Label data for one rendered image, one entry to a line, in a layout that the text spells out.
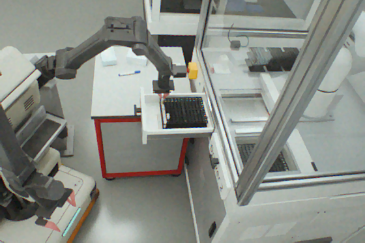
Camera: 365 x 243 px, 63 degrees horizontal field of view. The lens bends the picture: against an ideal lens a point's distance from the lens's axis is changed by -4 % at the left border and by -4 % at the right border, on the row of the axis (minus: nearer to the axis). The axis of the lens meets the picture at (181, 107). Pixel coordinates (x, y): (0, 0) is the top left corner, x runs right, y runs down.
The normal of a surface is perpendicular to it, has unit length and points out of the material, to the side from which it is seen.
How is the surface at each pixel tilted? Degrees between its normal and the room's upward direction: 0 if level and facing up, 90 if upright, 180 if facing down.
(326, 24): 90
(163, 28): 90
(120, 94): 0
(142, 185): 0
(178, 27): 90
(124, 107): 0
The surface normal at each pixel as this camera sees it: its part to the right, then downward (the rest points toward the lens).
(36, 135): 0.11, -0.68
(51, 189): 0.89, -0.04
